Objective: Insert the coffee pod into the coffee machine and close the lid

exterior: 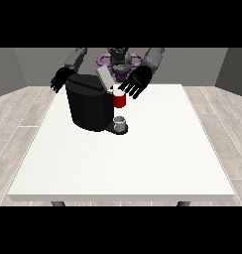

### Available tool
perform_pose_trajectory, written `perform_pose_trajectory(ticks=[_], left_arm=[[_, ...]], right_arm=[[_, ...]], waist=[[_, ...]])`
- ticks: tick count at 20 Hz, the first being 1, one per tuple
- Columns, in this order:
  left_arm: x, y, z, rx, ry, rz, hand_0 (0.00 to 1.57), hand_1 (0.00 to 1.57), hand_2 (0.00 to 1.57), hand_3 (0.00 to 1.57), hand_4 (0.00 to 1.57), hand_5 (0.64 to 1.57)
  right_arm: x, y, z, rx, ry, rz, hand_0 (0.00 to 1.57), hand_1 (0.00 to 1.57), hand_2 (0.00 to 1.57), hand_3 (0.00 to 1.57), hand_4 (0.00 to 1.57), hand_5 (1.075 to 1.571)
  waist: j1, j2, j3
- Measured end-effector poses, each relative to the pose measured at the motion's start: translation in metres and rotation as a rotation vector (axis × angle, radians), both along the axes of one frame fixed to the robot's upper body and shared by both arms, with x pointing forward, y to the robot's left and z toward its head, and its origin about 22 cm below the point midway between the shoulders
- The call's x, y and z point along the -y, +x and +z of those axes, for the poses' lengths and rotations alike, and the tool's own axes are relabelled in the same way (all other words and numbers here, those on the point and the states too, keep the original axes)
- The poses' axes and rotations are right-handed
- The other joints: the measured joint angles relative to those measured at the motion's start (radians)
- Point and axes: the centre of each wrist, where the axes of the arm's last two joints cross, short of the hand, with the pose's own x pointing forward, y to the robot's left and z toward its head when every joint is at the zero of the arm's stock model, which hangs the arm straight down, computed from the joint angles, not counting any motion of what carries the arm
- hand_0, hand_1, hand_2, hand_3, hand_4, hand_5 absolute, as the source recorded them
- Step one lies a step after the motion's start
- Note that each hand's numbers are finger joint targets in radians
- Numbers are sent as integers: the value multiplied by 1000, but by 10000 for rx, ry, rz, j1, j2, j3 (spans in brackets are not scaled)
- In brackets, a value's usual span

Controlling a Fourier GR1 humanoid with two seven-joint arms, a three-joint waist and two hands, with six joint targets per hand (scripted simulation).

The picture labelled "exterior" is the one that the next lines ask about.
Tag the black coffee machine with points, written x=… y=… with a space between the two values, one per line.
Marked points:
x=88 y=104

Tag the grey robot trunk purple rings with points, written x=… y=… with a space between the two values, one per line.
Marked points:
x=119 y=59

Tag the red pod holder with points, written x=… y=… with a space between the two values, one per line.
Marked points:
x=119 y=99

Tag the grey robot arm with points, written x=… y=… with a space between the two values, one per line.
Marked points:
x=153 y=59
x=75 y=59

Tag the pale grey machine lid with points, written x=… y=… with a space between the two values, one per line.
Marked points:
x=104 y=76

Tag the small grey cup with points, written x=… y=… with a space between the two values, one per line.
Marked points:
x=120 y=123

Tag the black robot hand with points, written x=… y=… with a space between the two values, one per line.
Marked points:
x=60 y=78
x=138 y=80

